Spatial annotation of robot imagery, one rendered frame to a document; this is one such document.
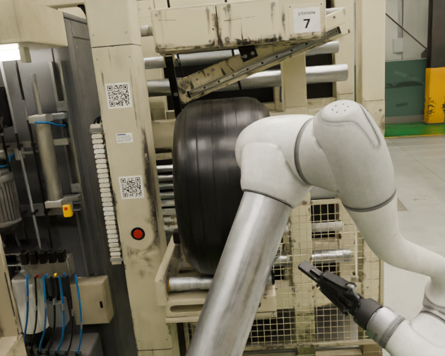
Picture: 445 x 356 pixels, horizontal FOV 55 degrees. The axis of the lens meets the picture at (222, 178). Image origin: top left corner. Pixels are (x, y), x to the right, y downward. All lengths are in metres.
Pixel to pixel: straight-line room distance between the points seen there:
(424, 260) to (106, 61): 1.01
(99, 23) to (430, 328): 1.18
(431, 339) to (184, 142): 0.78
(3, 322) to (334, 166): 1.00
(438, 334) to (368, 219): 0.41
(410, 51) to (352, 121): 10.25
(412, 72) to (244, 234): 10.21
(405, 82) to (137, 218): 9.80
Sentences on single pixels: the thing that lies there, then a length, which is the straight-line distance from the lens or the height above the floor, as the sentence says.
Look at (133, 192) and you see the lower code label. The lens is 1.42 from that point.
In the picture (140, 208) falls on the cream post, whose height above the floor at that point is 1.15.
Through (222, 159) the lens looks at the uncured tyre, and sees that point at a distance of 1.18.
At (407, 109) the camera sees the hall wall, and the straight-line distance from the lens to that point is 10.97.
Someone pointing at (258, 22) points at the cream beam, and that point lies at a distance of 1.59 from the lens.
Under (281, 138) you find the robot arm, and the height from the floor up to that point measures 1.43.
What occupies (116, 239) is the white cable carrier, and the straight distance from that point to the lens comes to 1.50.
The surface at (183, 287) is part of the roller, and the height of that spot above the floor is 0.90.
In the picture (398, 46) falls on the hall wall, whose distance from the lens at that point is 10.84.
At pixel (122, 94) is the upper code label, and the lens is 1.37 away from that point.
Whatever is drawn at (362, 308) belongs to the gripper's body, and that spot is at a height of 0.96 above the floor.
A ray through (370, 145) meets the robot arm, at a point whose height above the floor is 1.42.
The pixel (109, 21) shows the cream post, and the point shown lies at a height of 1.72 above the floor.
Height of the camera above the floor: 1.56
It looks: 14 degrees down
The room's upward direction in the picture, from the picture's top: 5 degrees counter-clockwise
